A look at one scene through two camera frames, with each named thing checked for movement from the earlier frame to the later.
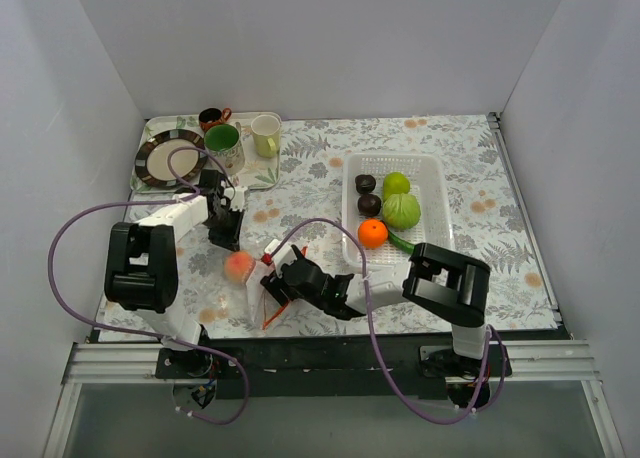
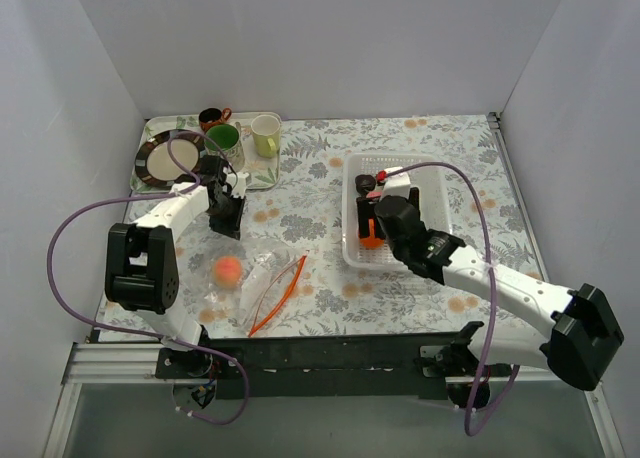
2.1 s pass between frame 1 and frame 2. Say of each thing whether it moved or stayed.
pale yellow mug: stayed
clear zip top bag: moved
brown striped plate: stayed
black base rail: stayed
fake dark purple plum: stayed
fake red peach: moved
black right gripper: moved
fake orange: stayed
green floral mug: stayed
